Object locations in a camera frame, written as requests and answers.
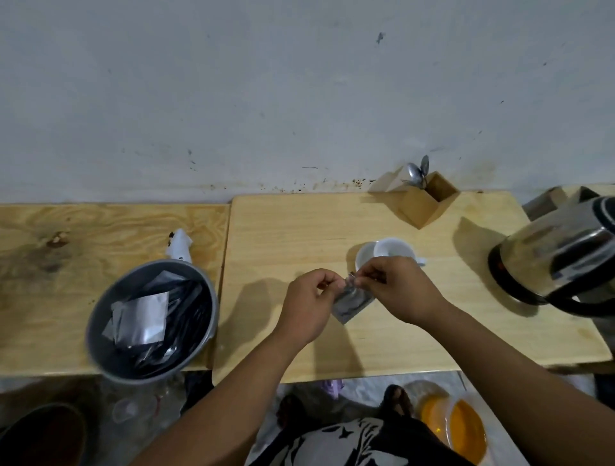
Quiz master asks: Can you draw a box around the person's right hand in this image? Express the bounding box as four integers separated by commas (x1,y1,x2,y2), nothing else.
355,256,451,328

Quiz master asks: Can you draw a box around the person's left hand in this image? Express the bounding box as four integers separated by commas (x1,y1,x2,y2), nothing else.
276,268,348,346

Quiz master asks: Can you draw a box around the small silver foil sachet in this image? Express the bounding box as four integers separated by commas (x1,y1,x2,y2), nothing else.
332,272,376,325

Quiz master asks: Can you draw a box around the person's right forearm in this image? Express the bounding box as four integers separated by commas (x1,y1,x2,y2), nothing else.
417,301,615,466

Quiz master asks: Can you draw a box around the person's left forearm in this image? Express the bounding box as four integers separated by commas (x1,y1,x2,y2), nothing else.
129,330,314,466

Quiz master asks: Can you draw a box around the white ceramic cup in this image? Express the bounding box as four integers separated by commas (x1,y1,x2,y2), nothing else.
355,237,427,275

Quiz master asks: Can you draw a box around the wooden utensil holder box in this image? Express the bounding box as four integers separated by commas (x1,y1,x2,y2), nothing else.
384,165,460,229

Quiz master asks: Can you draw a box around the person's right foot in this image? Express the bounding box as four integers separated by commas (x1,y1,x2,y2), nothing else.
381,384,415,419

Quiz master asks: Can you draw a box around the person's foot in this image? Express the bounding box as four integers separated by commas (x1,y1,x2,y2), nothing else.
381,384,415,419
278,394,309,435

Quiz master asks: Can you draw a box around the person's left foot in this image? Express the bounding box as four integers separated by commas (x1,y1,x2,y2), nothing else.
278,394,309,435

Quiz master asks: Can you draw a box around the pile of black sachets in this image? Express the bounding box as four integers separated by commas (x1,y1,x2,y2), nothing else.
108,270,212,375

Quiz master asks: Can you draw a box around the black and white patterned garment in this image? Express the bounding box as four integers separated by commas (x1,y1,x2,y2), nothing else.
247,416,463,466

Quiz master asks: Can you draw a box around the torn white packet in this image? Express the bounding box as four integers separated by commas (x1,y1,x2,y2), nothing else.
165,229,194,264

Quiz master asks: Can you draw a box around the orange plastic container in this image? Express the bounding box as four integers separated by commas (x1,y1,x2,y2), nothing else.
417,382,489,465

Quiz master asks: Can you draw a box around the stainless steel electric kettle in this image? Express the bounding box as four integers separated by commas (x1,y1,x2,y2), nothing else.
488,194,615,318

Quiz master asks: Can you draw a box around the brown box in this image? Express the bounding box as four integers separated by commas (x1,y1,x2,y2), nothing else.
521,185,601,222

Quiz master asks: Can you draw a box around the large silver foil sachet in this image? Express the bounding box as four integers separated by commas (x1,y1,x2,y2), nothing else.
102,290,170,347

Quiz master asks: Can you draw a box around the clear plastic bottle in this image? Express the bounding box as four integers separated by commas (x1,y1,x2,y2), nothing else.
100,374,189,435

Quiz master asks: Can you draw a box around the grey metal bowl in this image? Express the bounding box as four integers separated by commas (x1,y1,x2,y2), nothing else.
85,259,220,386

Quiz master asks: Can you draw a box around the dark brown round pot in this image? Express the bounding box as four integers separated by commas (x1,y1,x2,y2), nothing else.
0,402,88,466

